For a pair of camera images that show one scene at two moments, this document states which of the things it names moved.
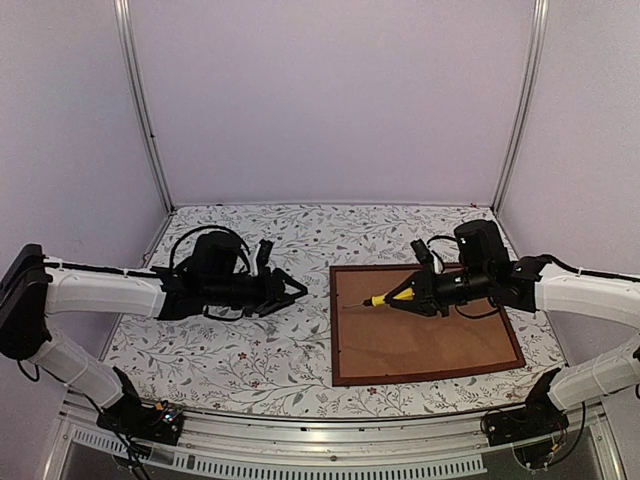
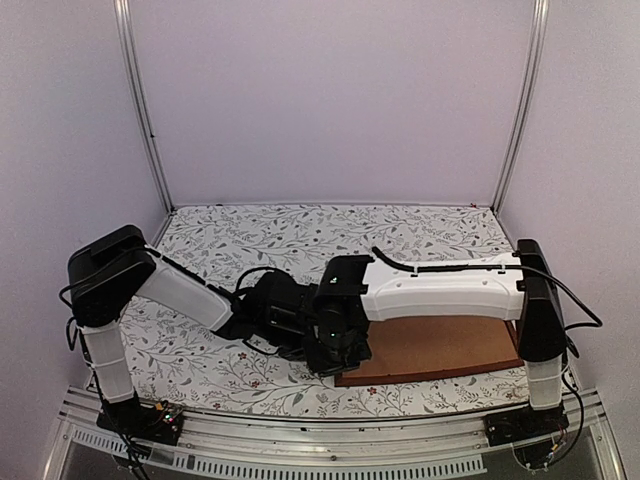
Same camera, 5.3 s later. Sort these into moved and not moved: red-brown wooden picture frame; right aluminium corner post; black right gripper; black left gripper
Moved: black left gripper; black right gripper
Not moved: red-brown wooden picture frame; right aluminium corner post
